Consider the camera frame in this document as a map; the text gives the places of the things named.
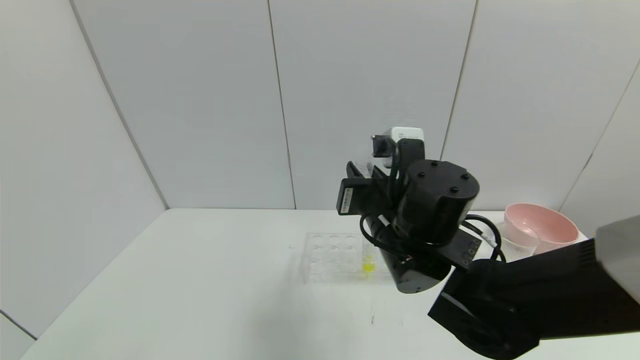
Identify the pink plastic bowl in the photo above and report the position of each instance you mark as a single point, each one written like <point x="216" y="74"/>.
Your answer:
<point x="555" y="225"/>

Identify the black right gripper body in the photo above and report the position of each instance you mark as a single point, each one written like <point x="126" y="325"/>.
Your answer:
<point x="348" y="196"/>

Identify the clear glass beaker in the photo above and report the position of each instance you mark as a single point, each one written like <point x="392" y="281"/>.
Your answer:
<point x="517" y="242"/>

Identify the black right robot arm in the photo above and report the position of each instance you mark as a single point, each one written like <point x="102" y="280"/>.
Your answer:
<point x="525" y="300"/>

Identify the yellow pigment test tube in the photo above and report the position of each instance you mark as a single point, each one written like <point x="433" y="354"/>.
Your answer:
<point x="368" y="266"/>

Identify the clear acrylic test tube rack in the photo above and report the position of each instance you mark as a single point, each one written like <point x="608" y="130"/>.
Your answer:
<point x="330" y="255"/>

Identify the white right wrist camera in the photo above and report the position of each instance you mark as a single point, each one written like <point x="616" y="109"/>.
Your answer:
<point x="402" y="136"/>

